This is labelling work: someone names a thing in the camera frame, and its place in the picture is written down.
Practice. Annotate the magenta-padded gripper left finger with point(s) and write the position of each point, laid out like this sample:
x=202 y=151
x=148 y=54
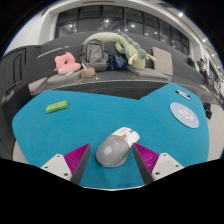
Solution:
x=71 y=163

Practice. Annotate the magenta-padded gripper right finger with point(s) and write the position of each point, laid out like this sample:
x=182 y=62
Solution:
x=154 y=164

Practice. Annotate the grey and white computer mouse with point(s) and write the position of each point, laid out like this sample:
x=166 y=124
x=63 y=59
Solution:
x=115 y=150

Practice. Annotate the round light blue mouse pad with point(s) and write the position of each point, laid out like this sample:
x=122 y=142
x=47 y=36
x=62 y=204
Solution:
x=184 y=115

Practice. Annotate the green eraser block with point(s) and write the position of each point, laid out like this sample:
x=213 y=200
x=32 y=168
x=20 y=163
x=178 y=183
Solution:
x=56 y=106

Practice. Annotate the black bag on floor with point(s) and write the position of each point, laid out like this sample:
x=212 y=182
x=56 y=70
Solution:
x=207 y=110

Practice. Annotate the white marker with blue cap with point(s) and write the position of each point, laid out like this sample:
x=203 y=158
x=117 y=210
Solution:
x=184 y=93

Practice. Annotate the black hard case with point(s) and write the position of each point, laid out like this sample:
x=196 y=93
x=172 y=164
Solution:
x=15 y=100

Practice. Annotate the flat grey seat cushion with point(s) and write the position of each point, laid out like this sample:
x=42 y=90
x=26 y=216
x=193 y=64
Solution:
x=37 y=85
x=150 y=73
x=63 y=78

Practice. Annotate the small tan pouch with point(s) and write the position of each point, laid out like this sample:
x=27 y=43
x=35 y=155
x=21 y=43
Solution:
x=88 y=72

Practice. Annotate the pink plush cushion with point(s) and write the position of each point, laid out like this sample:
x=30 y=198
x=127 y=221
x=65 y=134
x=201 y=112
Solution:
x=66 y=64

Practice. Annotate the upright grey square cushion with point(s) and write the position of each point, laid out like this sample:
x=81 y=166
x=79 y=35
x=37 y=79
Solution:
x=163 y=61

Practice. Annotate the person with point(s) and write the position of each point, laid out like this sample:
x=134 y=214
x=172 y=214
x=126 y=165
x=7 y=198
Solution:
x=190 y=61
x=202 y=70

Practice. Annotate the dark blue patterned bag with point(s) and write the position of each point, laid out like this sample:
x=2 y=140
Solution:
x=116 y=62

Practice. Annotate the grey backpack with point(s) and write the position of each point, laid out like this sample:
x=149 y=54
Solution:
x=93 y=55

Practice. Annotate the green dragon plush toy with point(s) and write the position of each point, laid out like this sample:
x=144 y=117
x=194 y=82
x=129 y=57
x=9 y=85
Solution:
x=131 y=50

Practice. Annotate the group of ceiling lights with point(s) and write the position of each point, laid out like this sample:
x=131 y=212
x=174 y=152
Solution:
x=180 y=14

